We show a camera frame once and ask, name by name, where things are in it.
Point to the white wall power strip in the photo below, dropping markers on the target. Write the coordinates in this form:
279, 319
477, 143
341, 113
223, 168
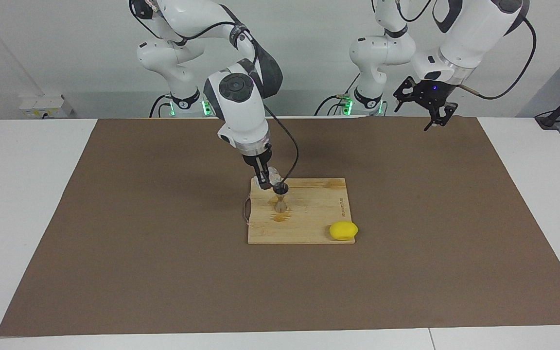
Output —
42, 104

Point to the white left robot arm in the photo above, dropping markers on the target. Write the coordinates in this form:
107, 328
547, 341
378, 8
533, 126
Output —
474, 29

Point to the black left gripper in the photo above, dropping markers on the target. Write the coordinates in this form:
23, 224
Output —
433, 92

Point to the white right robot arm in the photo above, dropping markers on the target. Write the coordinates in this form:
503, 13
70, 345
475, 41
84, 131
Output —
241, 107

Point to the clear glass cup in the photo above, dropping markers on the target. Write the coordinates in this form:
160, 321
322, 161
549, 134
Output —
275, 176

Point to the yellow lemon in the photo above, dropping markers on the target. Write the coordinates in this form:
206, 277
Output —
343, 231

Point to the brown table mat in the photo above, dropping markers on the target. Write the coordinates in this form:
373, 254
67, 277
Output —
163, 282

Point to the bamboo cutting board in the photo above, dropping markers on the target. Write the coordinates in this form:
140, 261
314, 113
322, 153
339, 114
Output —
309, 218

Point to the steel double jigger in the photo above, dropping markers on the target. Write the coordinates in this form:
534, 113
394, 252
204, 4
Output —
280, 201

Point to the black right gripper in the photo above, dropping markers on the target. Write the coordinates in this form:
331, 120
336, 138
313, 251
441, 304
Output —
255, 158

